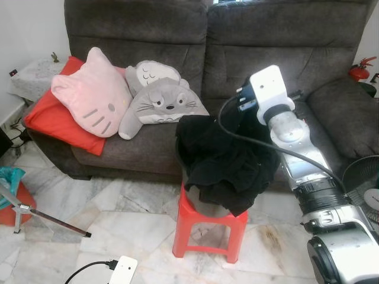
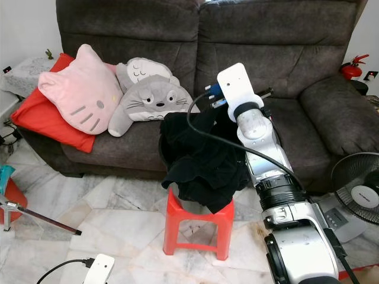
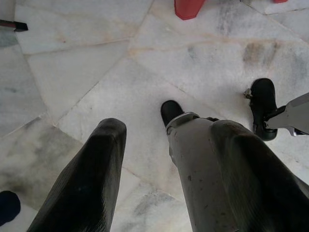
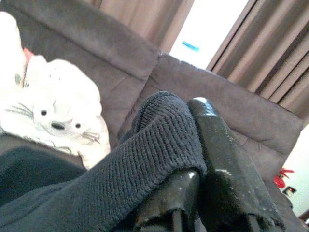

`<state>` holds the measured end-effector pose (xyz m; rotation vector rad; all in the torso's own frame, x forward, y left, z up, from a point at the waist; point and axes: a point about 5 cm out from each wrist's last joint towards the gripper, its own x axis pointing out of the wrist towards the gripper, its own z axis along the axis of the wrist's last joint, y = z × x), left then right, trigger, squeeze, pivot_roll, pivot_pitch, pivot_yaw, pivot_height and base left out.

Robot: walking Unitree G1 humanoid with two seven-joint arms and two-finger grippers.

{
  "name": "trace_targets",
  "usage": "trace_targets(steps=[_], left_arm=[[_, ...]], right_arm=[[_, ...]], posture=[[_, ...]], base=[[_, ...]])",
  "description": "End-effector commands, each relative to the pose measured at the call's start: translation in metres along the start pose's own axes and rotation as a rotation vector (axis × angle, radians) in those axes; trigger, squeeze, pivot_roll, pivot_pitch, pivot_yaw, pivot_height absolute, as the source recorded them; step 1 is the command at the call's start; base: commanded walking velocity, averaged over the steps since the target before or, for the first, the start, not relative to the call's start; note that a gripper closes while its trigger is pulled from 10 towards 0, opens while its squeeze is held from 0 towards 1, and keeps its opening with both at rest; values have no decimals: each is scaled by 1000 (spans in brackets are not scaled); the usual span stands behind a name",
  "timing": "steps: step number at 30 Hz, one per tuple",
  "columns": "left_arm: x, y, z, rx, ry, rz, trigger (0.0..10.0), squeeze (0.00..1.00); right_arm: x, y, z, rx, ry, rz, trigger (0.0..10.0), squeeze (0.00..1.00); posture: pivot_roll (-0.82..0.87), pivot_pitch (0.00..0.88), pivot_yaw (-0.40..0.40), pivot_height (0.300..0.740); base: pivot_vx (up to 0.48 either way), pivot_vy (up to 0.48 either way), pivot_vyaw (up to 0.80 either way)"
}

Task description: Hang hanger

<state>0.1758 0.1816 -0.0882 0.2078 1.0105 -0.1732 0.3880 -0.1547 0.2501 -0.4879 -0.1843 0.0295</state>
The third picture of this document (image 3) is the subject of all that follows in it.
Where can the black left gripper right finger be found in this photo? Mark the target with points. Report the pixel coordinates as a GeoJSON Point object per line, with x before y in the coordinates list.
{"type": "Point", "coordinates": [260, 188]}

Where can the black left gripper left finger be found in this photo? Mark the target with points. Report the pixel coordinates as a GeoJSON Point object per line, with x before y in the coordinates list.
{"type": "Point", "coordinates": [87, 174]}

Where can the grey left robot leg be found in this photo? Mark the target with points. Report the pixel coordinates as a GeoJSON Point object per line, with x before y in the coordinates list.
{"type": "Point", "coordinates": [193, 169]}

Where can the navy blue garment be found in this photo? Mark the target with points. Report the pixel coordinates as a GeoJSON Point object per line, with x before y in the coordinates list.
{"type": "Point", "coordinates": [8, 205]}

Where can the black right robot foot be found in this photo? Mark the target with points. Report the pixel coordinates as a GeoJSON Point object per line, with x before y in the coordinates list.
{"type": "Point", "coordinates": [263, 96]}

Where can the black robot foot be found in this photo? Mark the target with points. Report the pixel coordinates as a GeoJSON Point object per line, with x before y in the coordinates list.
{"type": "Point", "coordinates": [171, 111]}
{"type": "Point", "coordinates": [263, 96]}

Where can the black left robot foot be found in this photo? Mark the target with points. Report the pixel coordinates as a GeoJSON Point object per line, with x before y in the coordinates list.
{"type": "Point", "coordinates": [171, 111]}

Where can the red plastic stool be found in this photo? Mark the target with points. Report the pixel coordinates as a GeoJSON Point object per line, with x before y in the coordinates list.
{"type": "Point", "coordinates": [190, 9]}

